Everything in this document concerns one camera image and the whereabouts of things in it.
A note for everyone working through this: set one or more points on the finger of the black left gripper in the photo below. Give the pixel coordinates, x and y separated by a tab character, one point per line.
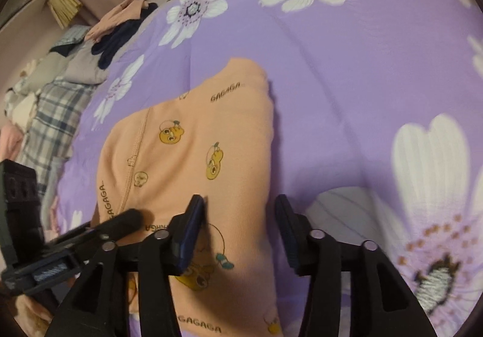
85	238

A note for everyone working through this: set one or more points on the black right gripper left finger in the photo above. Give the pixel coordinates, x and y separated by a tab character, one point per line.
166	253

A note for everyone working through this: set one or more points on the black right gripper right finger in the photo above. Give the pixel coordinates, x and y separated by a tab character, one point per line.
314	254

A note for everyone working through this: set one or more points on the peach cartoon print garment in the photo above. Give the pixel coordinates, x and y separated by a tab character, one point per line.
215	142

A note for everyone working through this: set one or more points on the grey plaid blanket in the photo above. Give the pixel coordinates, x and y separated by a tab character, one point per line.
60	105

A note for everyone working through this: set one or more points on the grey folded cloth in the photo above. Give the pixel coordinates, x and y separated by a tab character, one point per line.
81	67

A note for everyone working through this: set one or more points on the dark navy garment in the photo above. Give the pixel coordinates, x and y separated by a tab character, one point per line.
110	44

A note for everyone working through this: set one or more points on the purple floral bed sheet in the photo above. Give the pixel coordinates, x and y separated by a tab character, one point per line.
377	127

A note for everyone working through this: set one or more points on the pink folded garment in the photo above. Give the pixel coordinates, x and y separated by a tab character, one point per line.
123	12

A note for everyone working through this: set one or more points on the yellow woven basket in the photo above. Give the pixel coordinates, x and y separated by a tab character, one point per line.
64	11

